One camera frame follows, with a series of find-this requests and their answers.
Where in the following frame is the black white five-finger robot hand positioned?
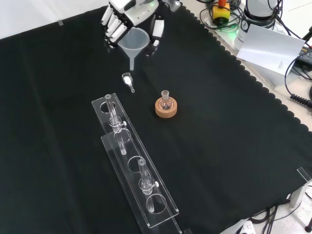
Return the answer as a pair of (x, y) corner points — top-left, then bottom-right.
(99, 0), (165, 58)

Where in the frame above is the clear plastic funnel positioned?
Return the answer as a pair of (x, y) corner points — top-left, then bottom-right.
(117, 27), (150, 71)

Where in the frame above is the small glass weighing funnel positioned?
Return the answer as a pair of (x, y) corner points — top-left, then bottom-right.
(121, 72), (136, 94)

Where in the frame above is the glass round-bottom flask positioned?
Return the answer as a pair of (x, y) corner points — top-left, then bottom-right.
(159, 90), (174, 110)

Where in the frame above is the clear acrylic funnel stand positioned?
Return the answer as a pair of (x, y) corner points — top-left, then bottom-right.
(91, 93), (182, 234)

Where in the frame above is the yellow stop button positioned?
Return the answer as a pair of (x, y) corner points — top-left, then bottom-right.
(211, 0), (231, 25)

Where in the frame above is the pale folded board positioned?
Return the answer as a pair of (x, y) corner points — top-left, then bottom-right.
(236, 24), (306, 77)

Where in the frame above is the black bench cloth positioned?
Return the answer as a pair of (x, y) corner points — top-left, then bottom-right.
(0, 1), (312, 234)

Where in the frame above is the black tripod leg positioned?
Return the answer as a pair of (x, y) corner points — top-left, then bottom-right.
(301, 24), (312, 43)

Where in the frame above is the black electronic box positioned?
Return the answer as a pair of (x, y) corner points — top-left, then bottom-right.
(296, 46), (312, 67)

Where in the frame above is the white power strip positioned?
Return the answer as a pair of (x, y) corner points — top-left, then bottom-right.
(233, 219), (257, 234)

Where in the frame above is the green cable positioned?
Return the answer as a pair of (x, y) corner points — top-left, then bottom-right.
(214, 22), (239, 34)

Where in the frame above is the cork ring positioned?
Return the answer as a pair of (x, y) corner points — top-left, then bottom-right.
(155, 96), (178, 118)

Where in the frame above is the black coiled cable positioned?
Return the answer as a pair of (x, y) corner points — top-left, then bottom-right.
(290, 94), (312, 108)

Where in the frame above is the black floor cable bundle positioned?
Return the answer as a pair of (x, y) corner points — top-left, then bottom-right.
(250, 204), (304, 234)

